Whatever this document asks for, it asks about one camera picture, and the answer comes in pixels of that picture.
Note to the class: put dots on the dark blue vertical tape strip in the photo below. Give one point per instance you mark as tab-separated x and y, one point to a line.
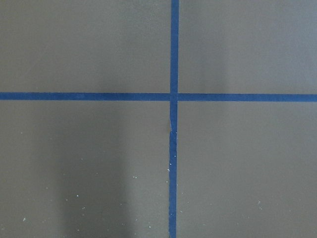
173	114

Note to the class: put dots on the dark blue horizontal tape strip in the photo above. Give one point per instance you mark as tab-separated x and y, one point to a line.
181	97

